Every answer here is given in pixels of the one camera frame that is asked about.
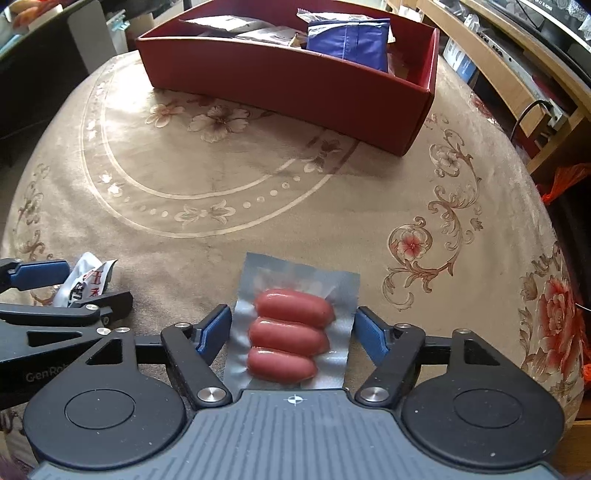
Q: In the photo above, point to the grey silver snack packet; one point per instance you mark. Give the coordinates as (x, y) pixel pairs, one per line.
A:
(221, 22)

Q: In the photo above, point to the vacuum sausage pack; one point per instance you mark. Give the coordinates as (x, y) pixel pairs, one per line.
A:
(291, 332)

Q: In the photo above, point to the blue white box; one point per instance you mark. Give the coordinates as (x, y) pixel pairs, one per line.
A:
(459, 60)

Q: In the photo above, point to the wooden TV stand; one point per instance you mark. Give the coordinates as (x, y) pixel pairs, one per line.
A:
(508, 69)

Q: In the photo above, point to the white power strip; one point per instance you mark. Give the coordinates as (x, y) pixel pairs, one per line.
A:
(556, 117)

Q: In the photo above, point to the long silver red packet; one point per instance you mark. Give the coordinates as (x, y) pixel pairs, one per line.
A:
(272, 34)

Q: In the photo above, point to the red cardboard box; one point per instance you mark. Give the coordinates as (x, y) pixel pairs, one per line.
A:
(277, 78)

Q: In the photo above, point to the orange plastic bag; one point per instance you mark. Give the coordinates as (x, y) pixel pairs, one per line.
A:
(565, 180)

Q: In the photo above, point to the dark long cabinet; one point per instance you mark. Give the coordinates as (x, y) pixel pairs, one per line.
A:
(37, 92)

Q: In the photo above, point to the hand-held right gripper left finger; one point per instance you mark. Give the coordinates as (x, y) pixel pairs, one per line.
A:
(216, 332)

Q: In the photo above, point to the blue snack packet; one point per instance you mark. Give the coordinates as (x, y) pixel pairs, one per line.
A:
(351, 41)

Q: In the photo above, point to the white red snack packet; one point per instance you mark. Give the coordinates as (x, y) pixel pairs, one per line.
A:
(87, 277)

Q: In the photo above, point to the open cardboard box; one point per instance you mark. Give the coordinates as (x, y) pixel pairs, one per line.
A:
(143, 23)

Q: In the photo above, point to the black television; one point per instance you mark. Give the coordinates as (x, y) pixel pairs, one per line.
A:
(563, 27)

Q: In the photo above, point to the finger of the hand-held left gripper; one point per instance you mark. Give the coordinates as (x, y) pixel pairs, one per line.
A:
(41, 273)
(92, 310)

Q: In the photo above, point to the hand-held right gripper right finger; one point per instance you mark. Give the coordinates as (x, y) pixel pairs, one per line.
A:
(370, 333)

